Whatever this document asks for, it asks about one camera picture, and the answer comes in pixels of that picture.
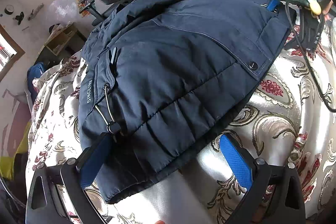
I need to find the navy blue padded jacket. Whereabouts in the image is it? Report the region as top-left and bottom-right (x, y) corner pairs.
(78, 0), (295, 204)

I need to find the person's right hand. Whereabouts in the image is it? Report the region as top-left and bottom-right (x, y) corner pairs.
(322, 0), (336, 17)

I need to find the floral cream red bedspread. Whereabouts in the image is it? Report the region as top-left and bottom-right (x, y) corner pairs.
(25, 0), (335, 223)

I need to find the blue backpack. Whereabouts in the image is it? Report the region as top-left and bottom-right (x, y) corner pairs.
(26, 62), (47, 104)

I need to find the wooden desk with shelf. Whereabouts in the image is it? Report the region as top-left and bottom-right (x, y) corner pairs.
(34, 23), (87, 68)

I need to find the anime cartoon poster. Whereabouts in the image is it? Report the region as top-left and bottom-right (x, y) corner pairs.
(76, 0), (93, 10)

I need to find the black cable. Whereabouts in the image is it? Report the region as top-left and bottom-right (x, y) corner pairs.
(284, 0), (336, 113)

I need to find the window with brown frame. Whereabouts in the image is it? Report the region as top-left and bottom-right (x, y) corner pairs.
(0, 26), (25, 80)

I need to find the round wall clock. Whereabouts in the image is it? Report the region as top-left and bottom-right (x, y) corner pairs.
(4, 5), (14, 15)

